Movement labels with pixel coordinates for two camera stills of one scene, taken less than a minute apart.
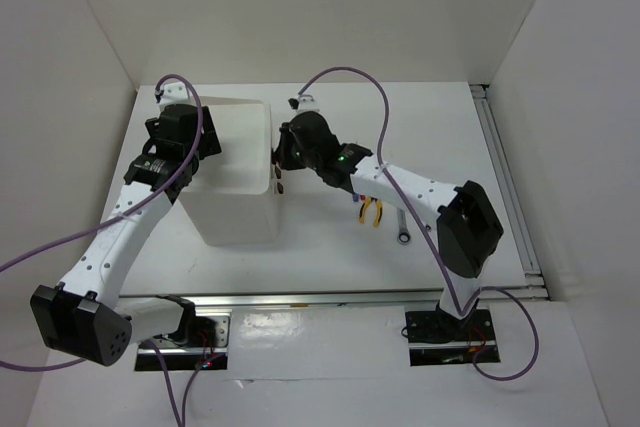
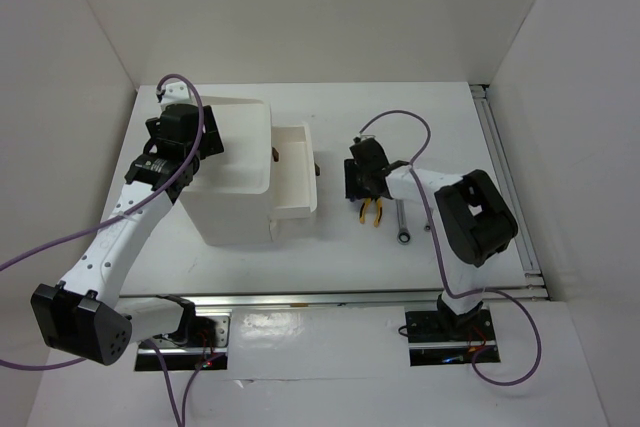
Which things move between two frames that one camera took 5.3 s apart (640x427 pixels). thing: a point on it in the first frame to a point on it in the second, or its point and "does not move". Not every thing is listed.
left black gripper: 210,141 does not move
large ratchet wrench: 403,236 does not move
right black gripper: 280,154 to 351,187
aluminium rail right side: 535,284 does not move
